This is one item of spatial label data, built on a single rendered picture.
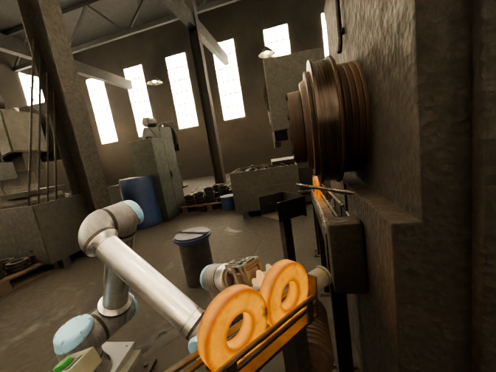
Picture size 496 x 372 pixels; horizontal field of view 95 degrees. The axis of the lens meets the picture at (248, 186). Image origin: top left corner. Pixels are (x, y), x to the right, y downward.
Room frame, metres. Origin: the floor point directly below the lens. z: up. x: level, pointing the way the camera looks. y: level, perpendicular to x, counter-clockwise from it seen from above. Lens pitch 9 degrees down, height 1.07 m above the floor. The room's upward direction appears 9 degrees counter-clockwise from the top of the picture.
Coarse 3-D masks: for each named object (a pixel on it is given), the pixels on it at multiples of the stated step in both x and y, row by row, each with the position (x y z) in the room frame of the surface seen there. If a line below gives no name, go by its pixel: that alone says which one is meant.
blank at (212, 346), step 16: (240, 288) 0.41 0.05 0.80; (224, 304) 0.38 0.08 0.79; (240, 304) 0.40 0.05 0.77; (256, 304) 0.42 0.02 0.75; (208, 320) 0.36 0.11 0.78; (224, 320) 0.37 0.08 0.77; (256, 320) 0.42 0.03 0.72; (208, 336) 0.35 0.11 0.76; (224, 336) 0.37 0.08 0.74; (240, 336) 0.41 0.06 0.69; (256, 336) 0.41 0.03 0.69; (208, 352) 0.34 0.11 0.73; (224, 352) 0.36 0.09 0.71
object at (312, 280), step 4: (308, 276) 0.55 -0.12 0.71; (312, 276) 0.54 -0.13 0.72; (316, 276) 0.53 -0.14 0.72; (312, 280) 0.54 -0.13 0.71; (316, 280) 0.53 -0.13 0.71; (312, 284) 0.54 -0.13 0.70; (316, 284) 0.53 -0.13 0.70; (312, 288) 0.54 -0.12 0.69; (316, 288) 0.53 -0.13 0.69; (308, 292) 0.55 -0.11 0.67; (312, 292) 0.54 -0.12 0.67; (316, 292) 0.53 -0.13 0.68; (308, 296) 0.55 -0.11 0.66; (316, 300) 0.53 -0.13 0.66; (316, 308) 0.53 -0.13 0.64; (316, 312) 0.53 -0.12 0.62
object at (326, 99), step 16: (320, 64) 0.79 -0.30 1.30; (320, 80) 0.74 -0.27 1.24; (320, 96) 0.72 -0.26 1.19; (336, 96) 0.70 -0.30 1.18; (320, 112) 0.70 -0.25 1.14; (336, 112) 0.70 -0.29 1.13; (320, 128) 0.70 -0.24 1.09; (336, 128) 0.70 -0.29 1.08; (320, 144) 0.71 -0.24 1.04; (336, 144) 0.71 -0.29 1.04; (320, 160) 0.76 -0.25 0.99; (336, 160) 0.74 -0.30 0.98; (320, 176) 0.83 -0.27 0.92; (336, 176) 0.81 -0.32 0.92
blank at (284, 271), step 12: (276, 264) 0.51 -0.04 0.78; (288, 264) 0.50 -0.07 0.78; (300, 264) 0.53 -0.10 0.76; (276, 276) 0.47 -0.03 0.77; (288, 276) 0.49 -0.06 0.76; (300, 276) 0.52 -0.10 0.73; (264, 288) 0.47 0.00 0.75; (276, 288) 0.47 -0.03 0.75; (300, 288) 0.52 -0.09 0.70; (276, 300) 0.46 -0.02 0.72; (288, 300) 0.52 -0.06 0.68; (300, 300) 0.52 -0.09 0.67; (276, 312) 0.46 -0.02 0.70
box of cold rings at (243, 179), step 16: (240, 176) 3.41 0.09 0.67; (256, 176) 3.37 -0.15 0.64; (272, 176) 3.33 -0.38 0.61; (288, 176) 3.29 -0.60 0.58; (240, 192) 3.41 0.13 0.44; (256, 192) 3.37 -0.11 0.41; (272, 192) 3.33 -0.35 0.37; (288, 192) 3.29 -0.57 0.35; (240, 208) 3.42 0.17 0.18; (256, 208) 3.38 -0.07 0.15
